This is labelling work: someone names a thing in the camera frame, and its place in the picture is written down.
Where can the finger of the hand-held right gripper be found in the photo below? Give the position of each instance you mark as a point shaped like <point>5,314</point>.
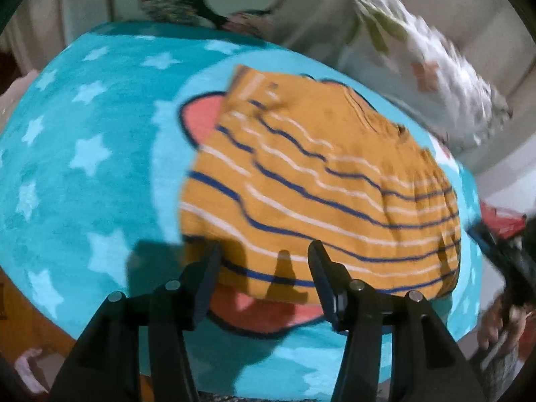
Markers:
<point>488,240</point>

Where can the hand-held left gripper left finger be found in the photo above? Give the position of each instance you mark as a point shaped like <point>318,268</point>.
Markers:
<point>207,284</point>

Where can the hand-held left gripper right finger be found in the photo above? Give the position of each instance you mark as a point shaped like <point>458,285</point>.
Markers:
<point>331,289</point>

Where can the orange striped sweater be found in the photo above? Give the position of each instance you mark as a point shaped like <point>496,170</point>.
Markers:
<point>326,192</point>

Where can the person's right hand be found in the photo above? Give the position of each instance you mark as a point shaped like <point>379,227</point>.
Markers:
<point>500,322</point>

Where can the red packet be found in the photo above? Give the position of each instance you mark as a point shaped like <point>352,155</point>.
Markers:
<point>502,220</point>

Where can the teal star print blanket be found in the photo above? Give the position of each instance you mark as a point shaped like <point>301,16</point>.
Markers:
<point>104,176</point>

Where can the white leaf print pillow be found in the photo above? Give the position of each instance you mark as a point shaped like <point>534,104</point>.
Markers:
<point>427,71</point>

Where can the pink cloth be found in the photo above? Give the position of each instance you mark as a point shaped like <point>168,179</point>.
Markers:
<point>29,366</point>

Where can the dark floral print pillow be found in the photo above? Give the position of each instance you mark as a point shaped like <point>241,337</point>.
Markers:
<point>180,4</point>

